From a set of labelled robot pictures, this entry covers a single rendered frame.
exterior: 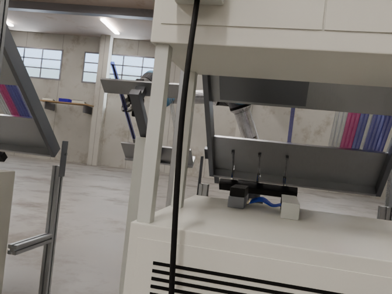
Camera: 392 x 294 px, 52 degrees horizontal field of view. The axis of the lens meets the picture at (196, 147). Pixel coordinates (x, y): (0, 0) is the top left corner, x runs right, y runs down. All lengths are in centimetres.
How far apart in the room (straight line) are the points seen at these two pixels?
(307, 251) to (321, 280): 6
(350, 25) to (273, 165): 96
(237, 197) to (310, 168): 54
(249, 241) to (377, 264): 24
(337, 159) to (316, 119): 1034
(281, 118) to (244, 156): 1020
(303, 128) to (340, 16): 1110
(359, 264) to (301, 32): 45
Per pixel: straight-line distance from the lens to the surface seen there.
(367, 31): 85
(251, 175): 173
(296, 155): 165
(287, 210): 116
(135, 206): 170
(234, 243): 82
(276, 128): 1182
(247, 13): 85
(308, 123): 1194
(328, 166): 169
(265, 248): 82
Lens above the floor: 78
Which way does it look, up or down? level
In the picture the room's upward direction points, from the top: 6 degrees clockwise
